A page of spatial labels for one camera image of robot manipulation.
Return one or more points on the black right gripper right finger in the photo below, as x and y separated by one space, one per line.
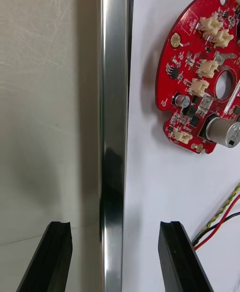
180 259

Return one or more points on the round red circuit board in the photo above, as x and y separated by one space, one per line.
180 34

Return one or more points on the steel tray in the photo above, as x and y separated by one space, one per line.
112 97

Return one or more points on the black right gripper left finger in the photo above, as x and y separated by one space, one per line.
50 259

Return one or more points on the white sheet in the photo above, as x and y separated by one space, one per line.
162 184

